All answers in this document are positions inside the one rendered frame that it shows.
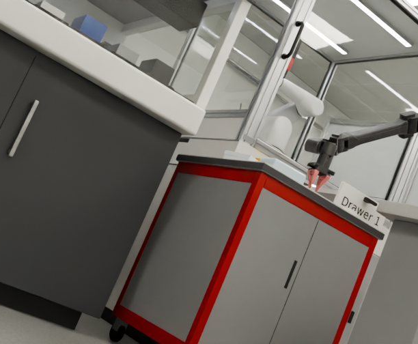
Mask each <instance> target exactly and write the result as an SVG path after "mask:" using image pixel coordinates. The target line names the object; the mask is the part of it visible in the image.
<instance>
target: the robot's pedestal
mask: <svg viewBox="0 0 418 344"><path fill-rule="evenodd" d="M376 211H377V212H378V213H379V214H381V215H383V216H384V217H385V218H387V219H388V220H390V221H391V222H392V223H393V224H392V226H391V229H390V232H389V235H388V237H387V240H386V242H385V245H384V248H383V250H382V253H381V255H380V259H379V260H378V264H377V266H376V269H375V271H374V274H373V277H372V279H371V282H370V285H369V287H368V290H367V293H366V295H365V298H364V300H363V303H362V305H361V309H360V311H359V314H358V316H357V320H356V321H355V324H354V327H353V329H352V332H351V335H350V338H349V340H348V343H347V344H418V206H416V205H409V204H405V203H398V202H393V201H386V200H382V199H381V200H380V202H379V204H378V207H377V209H376Z"/></svg>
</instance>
